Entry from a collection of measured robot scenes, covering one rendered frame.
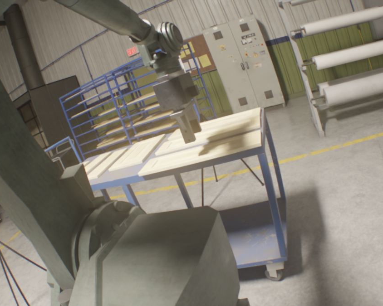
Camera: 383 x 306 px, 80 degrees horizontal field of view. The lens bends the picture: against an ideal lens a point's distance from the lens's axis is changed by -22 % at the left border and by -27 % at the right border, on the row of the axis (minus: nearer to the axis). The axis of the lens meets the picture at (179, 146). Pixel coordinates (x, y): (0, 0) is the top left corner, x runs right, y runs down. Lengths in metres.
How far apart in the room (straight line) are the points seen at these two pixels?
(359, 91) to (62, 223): 3.92
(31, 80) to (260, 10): 6.68
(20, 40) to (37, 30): 0.69
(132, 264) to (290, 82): 6.36
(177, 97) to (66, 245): 0.84
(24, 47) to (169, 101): 8.05
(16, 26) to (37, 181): 8.74
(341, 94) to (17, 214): 3.90
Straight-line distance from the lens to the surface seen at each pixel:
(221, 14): 6.76
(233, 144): 1.43
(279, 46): 6.69
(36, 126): 9.16
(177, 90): 1.31
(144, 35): 1.27
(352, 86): 4.13
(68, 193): 0.82
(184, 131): 1.38
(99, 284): 0.67
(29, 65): 8.96
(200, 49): 6.79
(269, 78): 6.03
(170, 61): 1.36
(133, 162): 1.78
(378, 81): 4.26
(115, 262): 0.67
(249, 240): 1.97
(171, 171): 1.50
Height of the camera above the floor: 1.50
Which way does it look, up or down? 15 degrees down
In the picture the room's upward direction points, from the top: 21 degrees counter-clockwise
